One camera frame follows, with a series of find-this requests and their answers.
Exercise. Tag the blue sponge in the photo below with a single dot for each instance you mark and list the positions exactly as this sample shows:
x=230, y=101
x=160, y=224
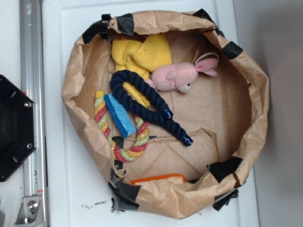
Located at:
x=120, y=116

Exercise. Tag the pink plush bunny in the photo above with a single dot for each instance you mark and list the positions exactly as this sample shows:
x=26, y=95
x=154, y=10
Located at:
x=181, y=76

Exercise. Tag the yellow towel cloth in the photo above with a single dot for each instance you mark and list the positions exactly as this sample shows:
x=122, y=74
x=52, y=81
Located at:
x=141, y=57

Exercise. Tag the orange pipe cleaner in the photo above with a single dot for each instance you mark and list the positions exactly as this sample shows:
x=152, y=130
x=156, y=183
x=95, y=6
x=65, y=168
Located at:
x=159, y=177

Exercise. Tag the brown paper bag bin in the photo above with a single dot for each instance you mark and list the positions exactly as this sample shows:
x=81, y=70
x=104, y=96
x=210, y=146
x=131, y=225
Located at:
x=226, y=116

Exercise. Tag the white tray board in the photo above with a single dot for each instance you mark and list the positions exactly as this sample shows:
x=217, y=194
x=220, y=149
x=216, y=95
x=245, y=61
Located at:
x=78, y=194

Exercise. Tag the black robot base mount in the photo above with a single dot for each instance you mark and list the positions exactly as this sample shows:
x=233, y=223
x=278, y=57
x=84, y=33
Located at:
x=17, y=132

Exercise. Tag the aluminium extrusion rail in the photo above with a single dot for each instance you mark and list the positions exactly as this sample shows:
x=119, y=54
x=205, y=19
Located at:
x=32, y=82

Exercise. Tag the metal corner bracket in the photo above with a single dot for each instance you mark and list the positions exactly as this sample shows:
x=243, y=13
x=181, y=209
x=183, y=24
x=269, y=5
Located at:
x=31, y=213

